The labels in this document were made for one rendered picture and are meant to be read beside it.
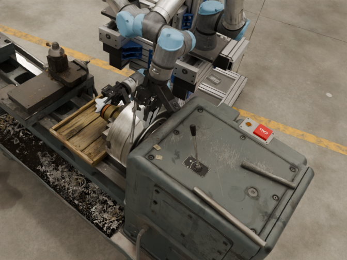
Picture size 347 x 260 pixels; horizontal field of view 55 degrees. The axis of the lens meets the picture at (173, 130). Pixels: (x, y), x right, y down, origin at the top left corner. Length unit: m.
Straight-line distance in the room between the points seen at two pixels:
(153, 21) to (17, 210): 1.79
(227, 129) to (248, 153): 0.13
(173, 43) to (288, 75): 2.92
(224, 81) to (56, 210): 1.83
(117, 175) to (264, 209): 0.73
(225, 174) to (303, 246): 1.57
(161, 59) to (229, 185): 0.49
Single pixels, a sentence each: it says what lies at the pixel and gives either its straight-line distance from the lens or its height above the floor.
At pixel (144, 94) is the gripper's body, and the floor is 1.44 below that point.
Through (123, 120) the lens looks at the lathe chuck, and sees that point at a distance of 1.34.
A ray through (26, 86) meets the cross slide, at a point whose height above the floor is 0.97.
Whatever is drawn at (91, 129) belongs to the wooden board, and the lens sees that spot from 1.74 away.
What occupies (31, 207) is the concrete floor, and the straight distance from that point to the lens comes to 2.56.
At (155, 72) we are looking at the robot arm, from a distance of 1.07.
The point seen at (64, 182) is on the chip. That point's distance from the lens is 1.94.
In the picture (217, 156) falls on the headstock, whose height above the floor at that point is 1.26.
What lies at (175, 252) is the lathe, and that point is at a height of 0.78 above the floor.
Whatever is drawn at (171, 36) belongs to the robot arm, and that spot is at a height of 1.65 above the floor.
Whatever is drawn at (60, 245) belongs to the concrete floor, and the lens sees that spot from 2.41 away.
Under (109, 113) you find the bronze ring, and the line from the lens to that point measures 1.51.
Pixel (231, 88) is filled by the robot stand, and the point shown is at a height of 0.23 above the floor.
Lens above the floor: 2.23
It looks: 50 degrees down
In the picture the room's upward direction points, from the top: 11 degrees clockwise
